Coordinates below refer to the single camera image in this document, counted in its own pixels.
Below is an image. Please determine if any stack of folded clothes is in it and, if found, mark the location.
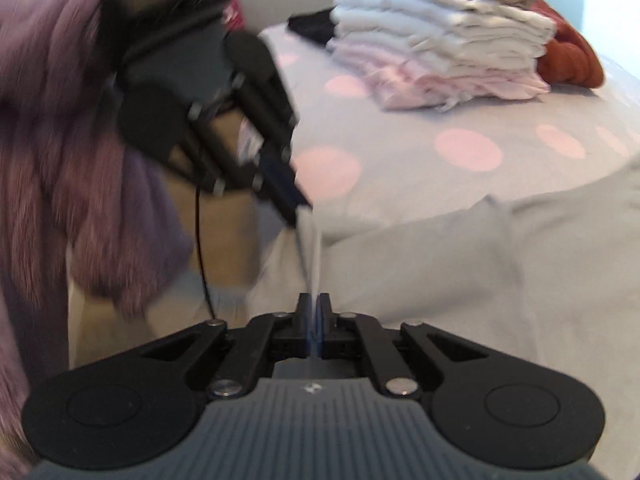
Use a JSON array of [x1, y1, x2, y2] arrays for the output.
[[325, 0, 558, 113]]

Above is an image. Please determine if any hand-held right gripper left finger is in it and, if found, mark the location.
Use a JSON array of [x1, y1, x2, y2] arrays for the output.
[[135, 292, 315, 400]]

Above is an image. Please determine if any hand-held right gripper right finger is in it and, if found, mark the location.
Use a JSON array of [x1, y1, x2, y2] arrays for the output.
[[316, 292, 494, 400]]

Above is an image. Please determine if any rust red knitted cloth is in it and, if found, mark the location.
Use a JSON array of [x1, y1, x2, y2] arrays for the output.
[[527, 0, 606, 88]]

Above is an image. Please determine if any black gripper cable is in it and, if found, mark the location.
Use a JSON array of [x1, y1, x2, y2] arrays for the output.
[[194, 182, 216, 321]]

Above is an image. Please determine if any light grey garment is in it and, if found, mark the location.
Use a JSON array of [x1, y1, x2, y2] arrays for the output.
[[245, 162, 640, 480]]

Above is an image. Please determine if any person's left forearm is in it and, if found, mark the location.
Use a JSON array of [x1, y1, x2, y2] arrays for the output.
[[0, 0, 196, 480]]

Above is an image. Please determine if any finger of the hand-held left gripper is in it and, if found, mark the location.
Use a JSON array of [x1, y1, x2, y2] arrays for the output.
[[230, 72, 315, 209], [182, 102, 301, 229]]

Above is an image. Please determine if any black cloth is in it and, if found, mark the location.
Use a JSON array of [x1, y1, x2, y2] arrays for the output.
[[287, 7, 341, 46]]

